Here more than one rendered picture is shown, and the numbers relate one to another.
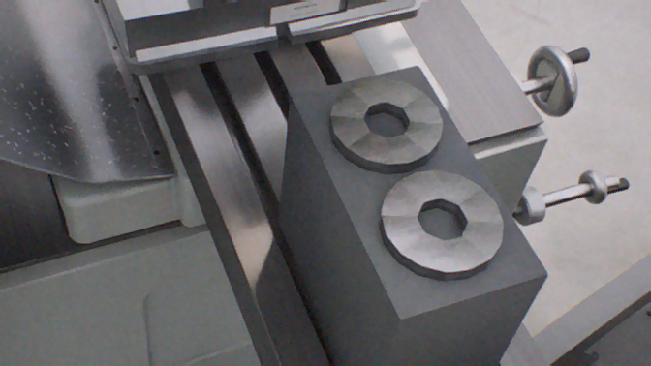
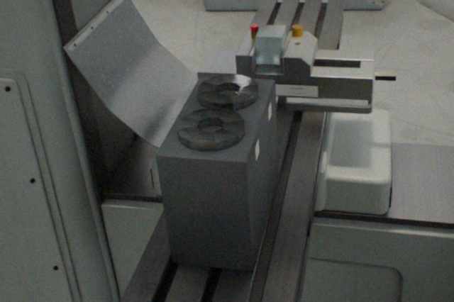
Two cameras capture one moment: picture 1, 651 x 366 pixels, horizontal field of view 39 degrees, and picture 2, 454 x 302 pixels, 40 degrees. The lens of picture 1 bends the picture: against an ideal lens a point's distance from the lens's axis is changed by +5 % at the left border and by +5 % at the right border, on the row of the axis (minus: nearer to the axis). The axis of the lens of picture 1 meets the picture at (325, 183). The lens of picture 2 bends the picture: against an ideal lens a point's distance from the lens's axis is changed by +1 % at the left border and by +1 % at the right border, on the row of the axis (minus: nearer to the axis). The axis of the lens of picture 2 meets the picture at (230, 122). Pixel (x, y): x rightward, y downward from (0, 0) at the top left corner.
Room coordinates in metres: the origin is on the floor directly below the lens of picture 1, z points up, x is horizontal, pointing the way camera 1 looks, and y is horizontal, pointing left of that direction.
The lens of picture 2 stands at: (-0.10, -0.59, 1.56)
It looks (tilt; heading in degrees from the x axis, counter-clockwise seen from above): 31 degrees down; 44
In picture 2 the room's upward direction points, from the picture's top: 4 degrees counter-clockwise
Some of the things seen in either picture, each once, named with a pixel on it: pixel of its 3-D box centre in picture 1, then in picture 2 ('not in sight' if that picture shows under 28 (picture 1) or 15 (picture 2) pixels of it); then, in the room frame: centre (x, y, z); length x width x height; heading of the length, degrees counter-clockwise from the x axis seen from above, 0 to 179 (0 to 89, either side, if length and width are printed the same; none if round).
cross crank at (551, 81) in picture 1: (531, 86); not in sight; (1.03, -0.30, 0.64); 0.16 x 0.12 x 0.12; 120
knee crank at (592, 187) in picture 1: (570, 194); not in sight; (0.92, -0.40, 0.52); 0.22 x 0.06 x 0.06; 120
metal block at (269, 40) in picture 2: not in sight; (271, 44); (0.78, 0.13, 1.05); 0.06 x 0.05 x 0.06; 29
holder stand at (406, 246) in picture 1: (392, 238); (225, 164); (0.43, -0.06, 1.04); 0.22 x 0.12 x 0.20; 29
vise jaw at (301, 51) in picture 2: not in sight; (299, 52); (0.81, 0.08, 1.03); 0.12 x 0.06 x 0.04; 29
